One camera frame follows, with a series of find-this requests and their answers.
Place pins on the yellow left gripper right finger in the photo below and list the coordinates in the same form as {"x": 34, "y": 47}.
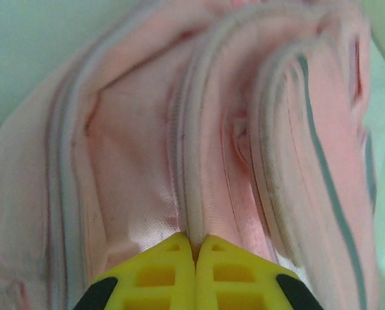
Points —
{"x": 244, "y": 277}

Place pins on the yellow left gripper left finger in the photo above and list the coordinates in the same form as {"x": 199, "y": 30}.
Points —
{"x": 147, "y": 277}

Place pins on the pink backpack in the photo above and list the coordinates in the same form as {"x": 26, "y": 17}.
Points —
{"x": 131, "y": 129}

